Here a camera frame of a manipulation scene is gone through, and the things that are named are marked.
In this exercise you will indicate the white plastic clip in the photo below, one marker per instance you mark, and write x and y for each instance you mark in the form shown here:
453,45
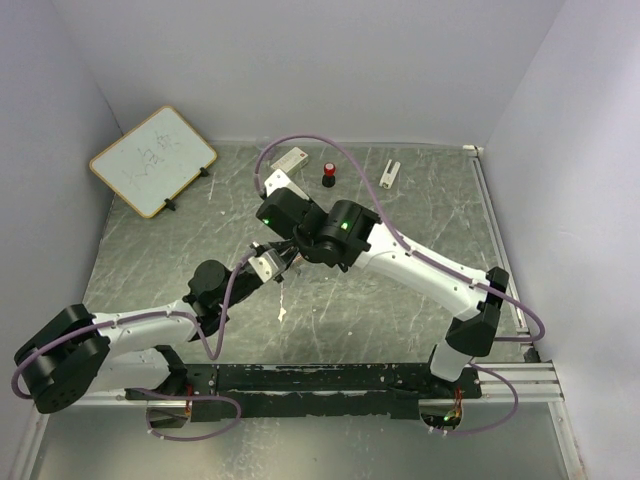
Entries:
389,174

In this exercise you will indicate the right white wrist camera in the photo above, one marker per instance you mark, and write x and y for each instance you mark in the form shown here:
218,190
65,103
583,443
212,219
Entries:
279,179

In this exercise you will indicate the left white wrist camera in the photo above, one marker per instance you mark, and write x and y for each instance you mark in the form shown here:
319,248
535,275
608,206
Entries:
267,262

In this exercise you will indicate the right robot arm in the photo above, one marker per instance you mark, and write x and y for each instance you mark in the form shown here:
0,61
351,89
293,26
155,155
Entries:
350,235

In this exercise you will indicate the clear plastic cup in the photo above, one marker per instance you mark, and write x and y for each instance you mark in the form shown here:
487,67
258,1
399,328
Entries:
262,143

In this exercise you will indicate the red black stamp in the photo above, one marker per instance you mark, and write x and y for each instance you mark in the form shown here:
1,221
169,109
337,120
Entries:
328,179

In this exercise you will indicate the white cardboard box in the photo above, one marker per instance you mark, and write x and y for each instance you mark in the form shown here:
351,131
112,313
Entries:
291,162

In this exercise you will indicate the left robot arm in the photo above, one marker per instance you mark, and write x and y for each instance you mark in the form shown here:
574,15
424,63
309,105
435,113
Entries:
79,352

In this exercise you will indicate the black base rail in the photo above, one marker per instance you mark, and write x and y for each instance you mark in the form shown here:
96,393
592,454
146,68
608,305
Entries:
260,406

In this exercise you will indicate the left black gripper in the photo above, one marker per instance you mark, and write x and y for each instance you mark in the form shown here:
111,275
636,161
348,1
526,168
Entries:
280,247

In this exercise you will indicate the small whiteboard wooden frame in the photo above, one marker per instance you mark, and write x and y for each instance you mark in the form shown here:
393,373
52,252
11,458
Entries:
154,162

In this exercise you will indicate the white corner bracket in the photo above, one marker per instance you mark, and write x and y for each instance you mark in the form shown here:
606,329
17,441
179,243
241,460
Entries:
473,149

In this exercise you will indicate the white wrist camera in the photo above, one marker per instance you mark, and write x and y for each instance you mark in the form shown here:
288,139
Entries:
279,179
267,262

